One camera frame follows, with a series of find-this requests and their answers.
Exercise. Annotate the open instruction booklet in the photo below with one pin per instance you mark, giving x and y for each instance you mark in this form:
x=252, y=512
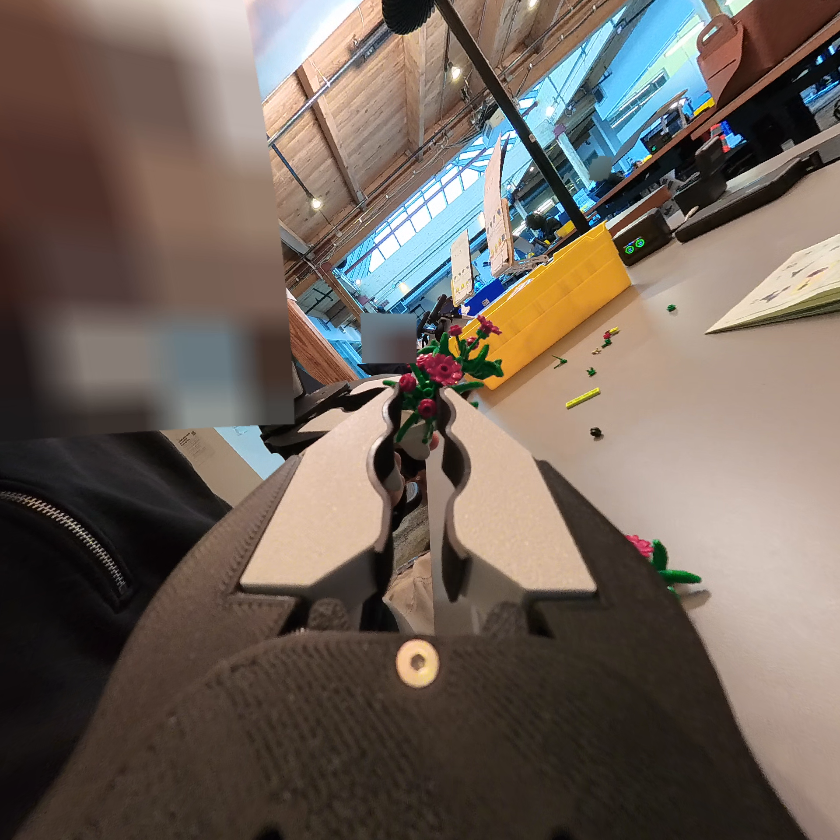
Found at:
x=787, y=289

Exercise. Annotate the person's tan trousers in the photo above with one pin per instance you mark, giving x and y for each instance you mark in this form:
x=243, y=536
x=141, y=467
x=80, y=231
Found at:
x=410, y=594

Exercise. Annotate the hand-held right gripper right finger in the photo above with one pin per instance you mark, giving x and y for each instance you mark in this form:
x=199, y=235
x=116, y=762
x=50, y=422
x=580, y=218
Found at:
x=512, y=518

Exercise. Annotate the person's left hand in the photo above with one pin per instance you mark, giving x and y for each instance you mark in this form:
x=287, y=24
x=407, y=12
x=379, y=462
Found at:
x=431, y=443

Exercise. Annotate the tall printed sign board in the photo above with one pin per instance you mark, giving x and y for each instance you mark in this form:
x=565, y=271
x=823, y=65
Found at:
x=497, y=210

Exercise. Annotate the green toy leaf stem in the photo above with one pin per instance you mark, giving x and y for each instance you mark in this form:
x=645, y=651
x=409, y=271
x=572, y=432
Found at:
x=487, y=369

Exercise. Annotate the green plant with pink flowers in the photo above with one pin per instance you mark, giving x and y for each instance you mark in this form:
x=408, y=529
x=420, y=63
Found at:
x=659, y=556

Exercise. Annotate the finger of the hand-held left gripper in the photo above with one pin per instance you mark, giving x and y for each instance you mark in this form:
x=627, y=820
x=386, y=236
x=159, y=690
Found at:
x=367, y=392

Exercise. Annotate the black boxy device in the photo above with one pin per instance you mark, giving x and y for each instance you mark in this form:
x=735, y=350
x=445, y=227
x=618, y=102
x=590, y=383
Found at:
x=709, y=164

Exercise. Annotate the wooden diagonal beam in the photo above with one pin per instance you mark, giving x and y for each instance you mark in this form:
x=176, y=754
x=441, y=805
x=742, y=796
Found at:
x=315, y=348

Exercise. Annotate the yellow plastic bin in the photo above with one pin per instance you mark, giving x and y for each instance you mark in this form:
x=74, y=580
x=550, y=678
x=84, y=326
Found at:
x=558, y=295

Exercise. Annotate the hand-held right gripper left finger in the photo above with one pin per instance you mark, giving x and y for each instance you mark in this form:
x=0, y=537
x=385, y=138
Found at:
x=315, y=512

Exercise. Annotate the black flat case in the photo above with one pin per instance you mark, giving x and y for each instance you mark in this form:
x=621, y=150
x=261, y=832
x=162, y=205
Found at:
x=741, y=203

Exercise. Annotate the brown tote bag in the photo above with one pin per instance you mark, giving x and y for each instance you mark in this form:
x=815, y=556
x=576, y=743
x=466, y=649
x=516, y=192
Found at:
x=787, y=39

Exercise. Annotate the short printed sign board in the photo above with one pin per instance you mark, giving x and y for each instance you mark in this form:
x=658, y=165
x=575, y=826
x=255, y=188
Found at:
x=460, y=269

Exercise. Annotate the lime flat toy bar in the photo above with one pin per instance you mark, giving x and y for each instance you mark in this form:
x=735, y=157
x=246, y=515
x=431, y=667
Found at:
x=583, y=398

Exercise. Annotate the black steel column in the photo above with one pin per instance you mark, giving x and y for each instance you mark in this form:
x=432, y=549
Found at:
x=493, y=85

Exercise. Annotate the black and white machine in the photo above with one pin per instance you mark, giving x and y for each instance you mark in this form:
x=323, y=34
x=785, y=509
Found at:
x=436, y=313

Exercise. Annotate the black box with green lights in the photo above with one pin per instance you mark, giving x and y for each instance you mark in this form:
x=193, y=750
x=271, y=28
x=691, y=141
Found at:
x=646, y=229

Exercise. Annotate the black ribbed hanging ball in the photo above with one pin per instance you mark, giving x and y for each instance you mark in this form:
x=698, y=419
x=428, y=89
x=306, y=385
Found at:
x=407, y=13

